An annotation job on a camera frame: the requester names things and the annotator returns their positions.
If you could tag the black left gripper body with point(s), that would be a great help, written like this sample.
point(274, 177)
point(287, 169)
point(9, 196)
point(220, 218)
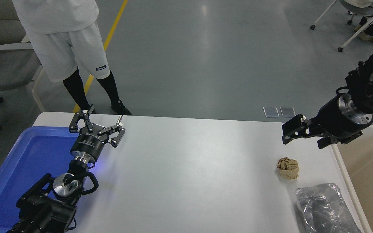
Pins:
point(87, 145)

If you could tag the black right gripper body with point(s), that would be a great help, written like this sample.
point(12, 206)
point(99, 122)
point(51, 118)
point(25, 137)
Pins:
point(332, 121)

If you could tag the silver foil tray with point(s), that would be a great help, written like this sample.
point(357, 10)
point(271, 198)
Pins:
point(325, 210)

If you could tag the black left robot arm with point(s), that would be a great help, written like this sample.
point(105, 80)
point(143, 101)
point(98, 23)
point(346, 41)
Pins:
point(44, 210)

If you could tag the metal floor plate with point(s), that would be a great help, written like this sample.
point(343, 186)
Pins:
point(288, 112)
point(271, 111)

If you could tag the crumpled tan paper ball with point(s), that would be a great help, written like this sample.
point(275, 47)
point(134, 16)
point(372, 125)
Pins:
point(288, 169)

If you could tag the blue plastic tray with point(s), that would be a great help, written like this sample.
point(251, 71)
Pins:
point(28, 161)

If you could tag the white wheeled chair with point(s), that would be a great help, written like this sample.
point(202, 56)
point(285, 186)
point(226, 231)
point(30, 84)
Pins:
point(356, 32)

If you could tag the grey office chair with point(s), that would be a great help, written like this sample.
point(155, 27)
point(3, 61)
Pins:
point(2, 64)

